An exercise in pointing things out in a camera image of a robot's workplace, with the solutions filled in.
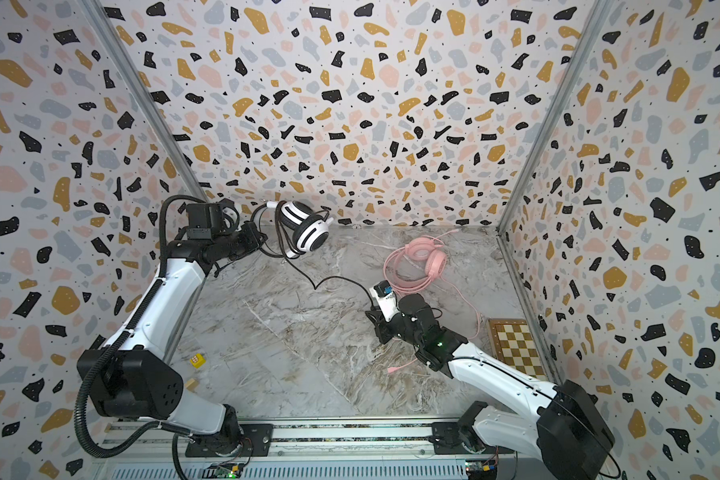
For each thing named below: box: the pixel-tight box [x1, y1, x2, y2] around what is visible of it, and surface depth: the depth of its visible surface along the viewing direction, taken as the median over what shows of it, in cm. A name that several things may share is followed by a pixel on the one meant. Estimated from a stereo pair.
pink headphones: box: [383, 236, 447, 289], surface depth 108 cm
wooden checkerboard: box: [488, 318, 549, 381], surface depth 92 cm
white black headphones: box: [251, 200, 333, 257], surface depth 74 cm
